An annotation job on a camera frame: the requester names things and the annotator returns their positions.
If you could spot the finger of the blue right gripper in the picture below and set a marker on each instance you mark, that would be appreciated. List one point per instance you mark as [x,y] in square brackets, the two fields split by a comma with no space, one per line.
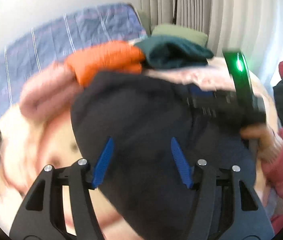
[197,92]

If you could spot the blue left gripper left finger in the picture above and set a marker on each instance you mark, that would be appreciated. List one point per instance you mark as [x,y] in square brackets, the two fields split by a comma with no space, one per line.
[101,166]

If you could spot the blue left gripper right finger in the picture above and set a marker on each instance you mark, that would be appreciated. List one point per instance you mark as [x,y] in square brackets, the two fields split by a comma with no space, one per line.
[184,169]

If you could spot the black puffer jacket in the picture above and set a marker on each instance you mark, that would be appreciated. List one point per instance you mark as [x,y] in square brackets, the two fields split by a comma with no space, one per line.
[142,115]

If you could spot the person's right hand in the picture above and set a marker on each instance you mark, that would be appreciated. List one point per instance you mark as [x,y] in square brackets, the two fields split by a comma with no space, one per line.
[270,144]

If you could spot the dark teal folded garment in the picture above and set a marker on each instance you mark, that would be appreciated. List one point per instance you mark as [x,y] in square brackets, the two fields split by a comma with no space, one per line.
[171,52]

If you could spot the green pillow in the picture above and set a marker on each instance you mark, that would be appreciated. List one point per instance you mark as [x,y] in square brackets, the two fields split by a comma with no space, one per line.
[192,35]

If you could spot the cream bear print blanket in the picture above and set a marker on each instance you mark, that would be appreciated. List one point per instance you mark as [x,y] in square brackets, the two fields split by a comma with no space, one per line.
[27,147]

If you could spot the orange folded puffer jacket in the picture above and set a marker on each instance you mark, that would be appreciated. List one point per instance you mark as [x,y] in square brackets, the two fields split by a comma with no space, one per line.
[119,56]

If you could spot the pink folded quilted garment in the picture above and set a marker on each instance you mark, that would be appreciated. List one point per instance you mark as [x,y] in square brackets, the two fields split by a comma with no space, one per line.
[46,93]

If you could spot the grey pleated curtain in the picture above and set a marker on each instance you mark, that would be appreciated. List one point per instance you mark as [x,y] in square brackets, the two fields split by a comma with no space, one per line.
[254,27]

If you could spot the blue plaid quilt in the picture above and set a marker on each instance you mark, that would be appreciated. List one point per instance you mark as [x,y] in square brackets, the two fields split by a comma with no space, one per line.
[59,38]

